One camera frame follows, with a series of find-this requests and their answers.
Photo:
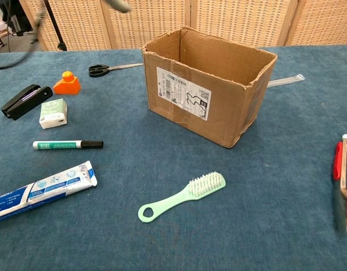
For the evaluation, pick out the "mint green plastic brush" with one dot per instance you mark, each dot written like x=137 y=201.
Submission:
x=190 y=192

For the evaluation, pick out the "black stapler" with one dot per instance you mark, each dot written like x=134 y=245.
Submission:
x=23 y=103

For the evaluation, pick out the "blue white toothpaste tube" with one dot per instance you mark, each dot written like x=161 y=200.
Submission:
x=43 y=187

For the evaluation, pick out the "black tripod stand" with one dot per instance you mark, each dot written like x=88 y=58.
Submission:
x=57 y=31

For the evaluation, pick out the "green white marker black cap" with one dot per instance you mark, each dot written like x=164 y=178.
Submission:
x=60 y=145

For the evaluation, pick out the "blue carpet table mat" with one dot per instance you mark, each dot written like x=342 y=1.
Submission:
x=190 y=240

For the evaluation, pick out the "open brown cardboard box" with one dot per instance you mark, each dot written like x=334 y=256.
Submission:
x=218 y=113

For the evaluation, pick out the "woven wooden folding screen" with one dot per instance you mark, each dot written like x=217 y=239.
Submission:
x=150 y=22

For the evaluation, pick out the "orange plastic block with knob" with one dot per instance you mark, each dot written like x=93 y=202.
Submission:
x=66 y=87

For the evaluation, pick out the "green white tissue pack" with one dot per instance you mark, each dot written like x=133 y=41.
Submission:
x=53 y=114

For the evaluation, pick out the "clear plastic ruler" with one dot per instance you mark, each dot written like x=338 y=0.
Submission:
x=286 y=80

